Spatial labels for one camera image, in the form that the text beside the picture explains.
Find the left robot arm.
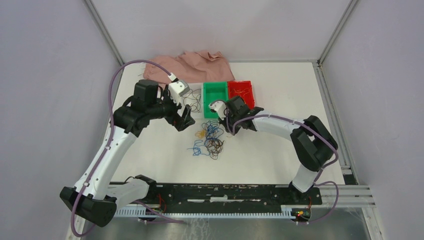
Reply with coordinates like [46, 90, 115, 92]
[59, 79, 195, 227]

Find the black thin wire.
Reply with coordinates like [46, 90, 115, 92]
[182, 88, 203, 115]

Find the green plastic bin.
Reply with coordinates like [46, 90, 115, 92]
[203, 81, 229, 119]

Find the yellow thin wire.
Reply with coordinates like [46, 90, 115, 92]
[231, 85, 253, 104]

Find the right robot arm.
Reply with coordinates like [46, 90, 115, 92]
[208, 96, 339, 204]

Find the white plastic bin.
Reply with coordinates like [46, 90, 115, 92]
[178, 83, 204, 120]

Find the pink crumpled cloth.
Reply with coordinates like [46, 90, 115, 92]
[150, 50, 235, 84]

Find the red plastic bin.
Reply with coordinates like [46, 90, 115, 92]
[227, 80, 255, 109]

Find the white slotted cable duct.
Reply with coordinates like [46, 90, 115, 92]
[114, 205, 295, 220]

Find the coloured wire bundle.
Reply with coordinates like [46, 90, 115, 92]
[186, 119, 234, 161]

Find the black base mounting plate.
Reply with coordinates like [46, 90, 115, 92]
[125, 183, 323, 215]

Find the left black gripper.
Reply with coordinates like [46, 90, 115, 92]
[147, 84, 195, 131]

